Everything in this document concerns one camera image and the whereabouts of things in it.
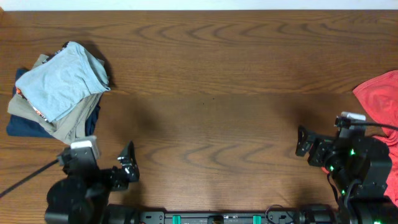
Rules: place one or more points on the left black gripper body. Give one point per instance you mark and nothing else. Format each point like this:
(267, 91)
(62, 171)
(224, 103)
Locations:
(111, 178)

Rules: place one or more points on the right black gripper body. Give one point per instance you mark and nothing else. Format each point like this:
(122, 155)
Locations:
(321, 154)

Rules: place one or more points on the light blue t-shirt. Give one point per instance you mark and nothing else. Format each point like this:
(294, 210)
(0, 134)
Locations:
(57, 86)

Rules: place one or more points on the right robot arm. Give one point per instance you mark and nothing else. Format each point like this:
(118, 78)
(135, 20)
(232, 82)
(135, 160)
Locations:
(358, 167)

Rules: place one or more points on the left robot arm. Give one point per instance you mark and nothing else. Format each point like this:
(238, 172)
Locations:
(83, 196)

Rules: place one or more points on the khaki folded garment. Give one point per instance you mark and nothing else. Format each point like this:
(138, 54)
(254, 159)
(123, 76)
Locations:
(59, 97)

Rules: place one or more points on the navy blue folded garment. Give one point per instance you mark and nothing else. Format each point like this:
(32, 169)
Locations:
(78, 123)

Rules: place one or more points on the red t-shirt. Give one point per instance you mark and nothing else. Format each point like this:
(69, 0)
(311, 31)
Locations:
(378, 97)

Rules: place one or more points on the black printed folded shirt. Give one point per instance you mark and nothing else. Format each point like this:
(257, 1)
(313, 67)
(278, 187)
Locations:
(42, 59)

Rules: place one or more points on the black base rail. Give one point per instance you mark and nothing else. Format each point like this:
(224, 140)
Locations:
(275, 214)

